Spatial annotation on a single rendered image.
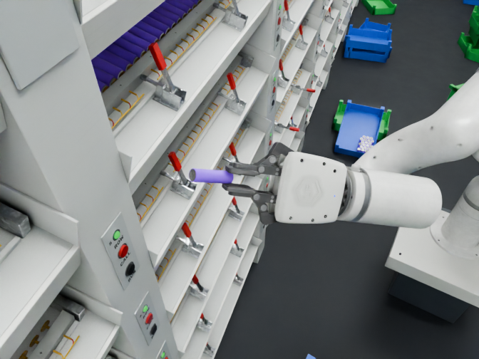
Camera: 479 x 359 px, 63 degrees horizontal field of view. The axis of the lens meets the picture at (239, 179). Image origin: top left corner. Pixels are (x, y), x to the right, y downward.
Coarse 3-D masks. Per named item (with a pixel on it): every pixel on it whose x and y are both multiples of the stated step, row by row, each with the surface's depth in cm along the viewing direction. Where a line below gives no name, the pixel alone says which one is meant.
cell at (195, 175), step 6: (192, 168) 51; (192, 174) 51; (198, 174) 51; (204, 174) 51; (210, 174) 52; (216, 174) 53; (222, 174) 53; (228, 174) 54; (192, 180) 51; (198, 180) 51; (204, 180) 52; (210, 180) 52; (216, 180) 53; (222, 180) 53; (228, 180) 54
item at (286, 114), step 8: (304, 64) 172; (312, 64) 170; (304, 72) 172; (296, 80) 166; (304, 80) 168; (288, 96) 158; (296, 96) 160; (288, 104) 155; (296, 104) 157; (280, 112) 151; (288, 112) 152; (280, 120) 148; (288, 120) 149; (280, 136) 143; (272, 144) 139
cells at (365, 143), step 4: (364, 136) 208; (368, 136) 208; (360, 140) 209; (364, 140) 207; (368, 140) 207; (372, 140) 207; (360, 144) 207; (364, 144) 206; (368, 144) 207; (372, 144) 208; (360, 148) 206; (364, 148) 206; (368, 148) 205; (364, 152) 206
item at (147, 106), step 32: (192, 0) 72; (224, 0) 79; (256, 0) 83; (128, 32) 61; (160, 32) 63; (192, 32) 69; (224, 32) 72; (96, 64) 55; (128, 64) 57; (160, 64) 52; (192, 64) 64; (224, 64) 69; (128, 96) 55; (160, 96) 56; (192, 96) 59; (128, 128) 52; (160, 128) 53; (128, 160) 44
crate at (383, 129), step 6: (342, 102) 233; (342, 108) 238; (336, 114) 234; (342, 114) 237; (384, 114) 231; (390, 114) 228; (336, 120) 222; (384, 120) 232; (336, 126) 225; (384, 126) 229; (378, 132) 218; (384, 132) 217; (378, 138) 220
